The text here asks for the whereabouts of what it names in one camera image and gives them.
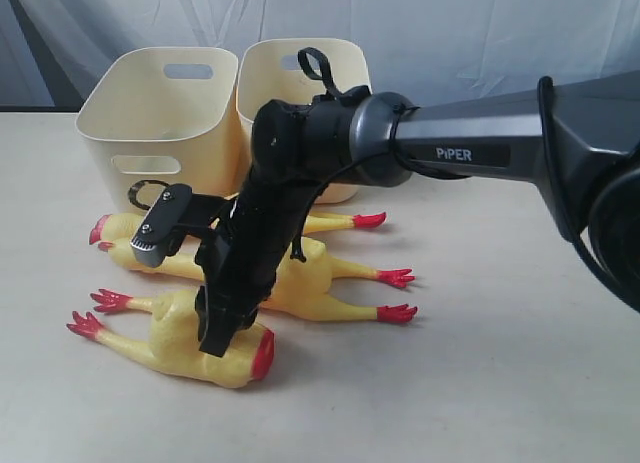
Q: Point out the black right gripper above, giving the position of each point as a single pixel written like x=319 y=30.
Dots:
x=240 y=263

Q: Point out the headless rubber chicken body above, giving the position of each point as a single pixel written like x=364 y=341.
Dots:
x=172 y=347

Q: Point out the whole rubber chicken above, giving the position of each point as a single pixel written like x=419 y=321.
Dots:
x=115 y=226
x=302 y=289

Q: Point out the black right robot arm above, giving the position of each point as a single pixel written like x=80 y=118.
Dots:
x=577 y=143

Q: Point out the cream bin marked O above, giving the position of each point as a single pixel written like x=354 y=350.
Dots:
x=166 y=114

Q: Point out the cream bin marked X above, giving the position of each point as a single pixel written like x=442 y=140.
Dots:
x=270 y=70

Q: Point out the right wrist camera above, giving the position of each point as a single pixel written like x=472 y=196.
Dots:
x=158 y=236

